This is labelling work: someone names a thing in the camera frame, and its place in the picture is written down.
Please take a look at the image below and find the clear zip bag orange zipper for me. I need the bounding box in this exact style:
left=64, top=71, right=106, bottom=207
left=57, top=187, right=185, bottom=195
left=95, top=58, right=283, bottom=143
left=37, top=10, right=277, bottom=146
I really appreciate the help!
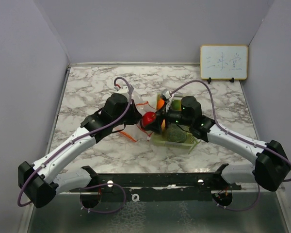
left=119, top=90, right=156, bottom=142

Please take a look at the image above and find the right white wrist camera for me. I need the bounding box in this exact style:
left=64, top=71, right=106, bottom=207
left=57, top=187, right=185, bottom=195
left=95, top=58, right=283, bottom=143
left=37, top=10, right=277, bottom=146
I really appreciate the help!
left=160, top=89, right=174, bottom=112

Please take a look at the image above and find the green plastic basket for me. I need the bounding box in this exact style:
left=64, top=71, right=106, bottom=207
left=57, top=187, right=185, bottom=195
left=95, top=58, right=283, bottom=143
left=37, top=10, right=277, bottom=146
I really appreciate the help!
left=148, top=94, right=200, bottom=153

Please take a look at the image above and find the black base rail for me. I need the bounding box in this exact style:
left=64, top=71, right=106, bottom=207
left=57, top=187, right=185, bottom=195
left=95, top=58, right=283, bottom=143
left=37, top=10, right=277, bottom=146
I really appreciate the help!
left=72, top=166, right=241, bottom=206

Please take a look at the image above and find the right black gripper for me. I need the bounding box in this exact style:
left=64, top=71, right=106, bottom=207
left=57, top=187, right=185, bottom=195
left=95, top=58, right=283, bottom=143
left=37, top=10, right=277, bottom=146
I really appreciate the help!
left=145, top=101, right=193, bottom=133

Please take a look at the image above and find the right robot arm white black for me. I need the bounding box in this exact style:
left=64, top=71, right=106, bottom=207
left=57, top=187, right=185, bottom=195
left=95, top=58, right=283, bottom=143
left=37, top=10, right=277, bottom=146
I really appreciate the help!
left=140, top=96, right=291, bottom=192

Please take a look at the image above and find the small whiteboard wooden frame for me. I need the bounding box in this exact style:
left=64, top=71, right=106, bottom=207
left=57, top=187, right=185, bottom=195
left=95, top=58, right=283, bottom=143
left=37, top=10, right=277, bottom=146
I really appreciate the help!
left=200, top=44, right=248, bottom=83

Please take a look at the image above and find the green melon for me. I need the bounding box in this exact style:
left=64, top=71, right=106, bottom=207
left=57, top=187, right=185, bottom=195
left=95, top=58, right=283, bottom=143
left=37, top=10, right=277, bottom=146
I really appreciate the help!
left=164, top=124, right=187, bottom=143

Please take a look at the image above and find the orange fruit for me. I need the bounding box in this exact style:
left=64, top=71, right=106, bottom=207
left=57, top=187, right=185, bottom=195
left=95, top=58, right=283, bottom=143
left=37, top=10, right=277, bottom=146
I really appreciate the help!
left=157, top=99, right=165, bottom=110

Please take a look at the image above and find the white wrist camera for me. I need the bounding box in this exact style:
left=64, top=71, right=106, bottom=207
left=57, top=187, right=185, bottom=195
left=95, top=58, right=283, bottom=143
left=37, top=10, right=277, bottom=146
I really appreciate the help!
left=114, top=84, right=130, bottom=98
left=160, top=89, right=174, bottom=112

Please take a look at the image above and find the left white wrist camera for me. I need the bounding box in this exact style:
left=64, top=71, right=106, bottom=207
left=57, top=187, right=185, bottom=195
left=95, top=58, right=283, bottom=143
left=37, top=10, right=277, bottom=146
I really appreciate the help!
left=114, top=84, right=130, bottom=98

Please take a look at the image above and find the red apple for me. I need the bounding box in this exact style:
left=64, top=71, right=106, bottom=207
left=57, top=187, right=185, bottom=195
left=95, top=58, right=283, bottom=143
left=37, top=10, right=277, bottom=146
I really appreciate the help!
left=142, top=112, right=156, bottom=127

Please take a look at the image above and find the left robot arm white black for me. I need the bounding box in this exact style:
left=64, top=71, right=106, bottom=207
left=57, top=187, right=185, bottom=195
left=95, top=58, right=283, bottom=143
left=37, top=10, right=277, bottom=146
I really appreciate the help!
left=17, top=92, right=142, bottom=208

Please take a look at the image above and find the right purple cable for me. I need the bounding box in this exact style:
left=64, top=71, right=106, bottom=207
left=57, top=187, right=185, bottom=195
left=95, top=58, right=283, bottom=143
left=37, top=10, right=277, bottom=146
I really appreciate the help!
left=169, top=80, right=291, bottom=183

